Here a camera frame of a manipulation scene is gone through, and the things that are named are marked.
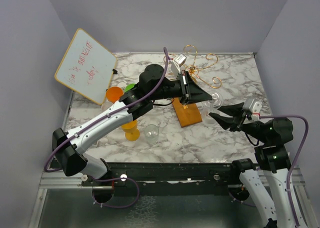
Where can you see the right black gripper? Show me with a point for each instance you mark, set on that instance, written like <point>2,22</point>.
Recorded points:
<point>236,111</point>

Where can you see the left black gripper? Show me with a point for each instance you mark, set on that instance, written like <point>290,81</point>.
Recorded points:
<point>196,94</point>

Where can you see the clear round wine glass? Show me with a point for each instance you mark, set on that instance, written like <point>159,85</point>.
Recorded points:
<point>211,106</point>

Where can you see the clear patterned stemmed glass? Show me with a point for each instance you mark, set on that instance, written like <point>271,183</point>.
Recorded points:
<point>151,133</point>

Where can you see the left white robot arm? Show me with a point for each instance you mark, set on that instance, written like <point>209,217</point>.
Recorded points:
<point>69,147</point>

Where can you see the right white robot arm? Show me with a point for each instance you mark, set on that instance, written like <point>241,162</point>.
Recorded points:
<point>269,183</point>

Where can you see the green plastic goblet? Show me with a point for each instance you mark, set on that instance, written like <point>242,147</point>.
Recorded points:
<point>129,87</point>

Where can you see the yellow plastic goblet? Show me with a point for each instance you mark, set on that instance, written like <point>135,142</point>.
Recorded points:
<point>131,130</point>

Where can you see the orange plastic goblet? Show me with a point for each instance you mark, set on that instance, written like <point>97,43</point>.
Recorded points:
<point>113,94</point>

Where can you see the clear glass near whiteboard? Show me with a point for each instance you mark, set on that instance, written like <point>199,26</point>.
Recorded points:
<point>105,106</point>

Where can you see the white framed whiteboard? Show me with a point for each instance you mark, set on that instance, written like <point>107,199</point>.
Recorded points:
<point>87,67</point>

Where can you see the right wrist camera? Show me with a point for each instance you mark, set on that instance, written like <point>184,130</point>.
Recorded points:
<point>252,108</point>

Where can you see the gold wire wine glass rack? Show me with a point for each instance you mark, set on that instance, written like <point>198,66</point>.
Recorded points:
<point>189,114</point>

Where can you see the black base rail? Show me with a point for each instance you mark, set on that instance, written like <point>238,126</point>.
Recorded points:
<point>169,179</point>

